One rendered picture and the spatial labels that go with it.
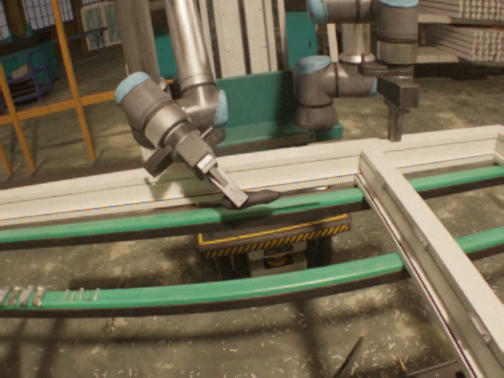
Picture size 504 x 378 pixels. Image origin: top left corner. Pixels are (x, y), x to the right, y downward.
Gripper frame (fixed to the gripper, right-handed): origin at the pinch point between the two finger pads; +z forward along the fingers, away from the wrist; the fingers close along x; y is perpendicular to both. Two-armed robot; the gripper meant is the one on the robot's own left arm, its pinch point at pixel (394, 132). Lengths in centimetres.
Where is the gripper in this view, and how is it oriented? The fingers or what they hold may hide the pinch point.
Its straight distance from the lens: 87.7
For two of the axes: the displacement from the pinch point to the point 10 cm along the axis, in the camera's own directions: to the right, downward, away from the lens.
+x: -0.9, -4.9, 8.7
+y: 9.9, -1.3, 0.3
